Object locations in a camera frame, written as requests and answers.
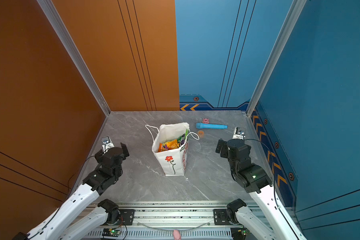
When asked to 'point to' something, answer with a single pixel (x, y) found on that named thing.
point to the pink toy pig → (205, 121)
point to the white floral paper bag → (173, 162)
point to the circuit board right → (239, 233)
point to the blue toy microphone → (201, 125)
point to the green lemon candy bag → (181, 139)
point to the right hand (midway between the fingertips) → (227, 141)
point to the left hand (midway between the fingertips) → (113, 146)
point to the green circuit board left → (109, 232)
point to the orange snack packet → (170, 145)
